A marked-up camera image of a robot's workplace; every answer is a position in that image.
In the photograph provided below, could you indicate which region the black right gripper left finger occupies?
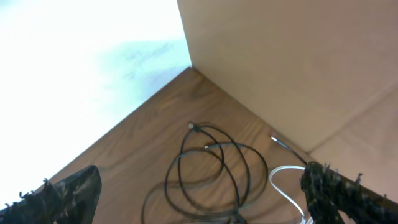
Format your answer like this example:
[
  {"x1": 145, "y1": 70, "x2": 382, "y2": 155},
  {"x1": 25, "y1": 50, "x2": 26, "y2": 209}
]
[{"x1": 1, "y1": 165, "x2": 102, "y2": 224}]

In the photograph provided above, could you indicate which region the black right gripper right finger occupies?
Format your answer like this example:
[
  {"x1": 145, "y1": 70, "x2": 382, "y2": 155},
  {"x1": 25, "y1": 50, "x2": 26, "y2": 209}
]
[{"x1": 300, "y1": 161, "x2": 397, "y2": 224}]

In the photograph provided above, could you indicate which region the black usb cable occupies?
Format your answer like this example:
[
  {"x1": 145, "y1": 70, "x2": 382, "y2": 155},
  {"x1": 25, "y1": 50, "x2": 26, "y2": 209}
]
[{"x1": 141, "y1": 122, "x2": 269, "y2": 224}]

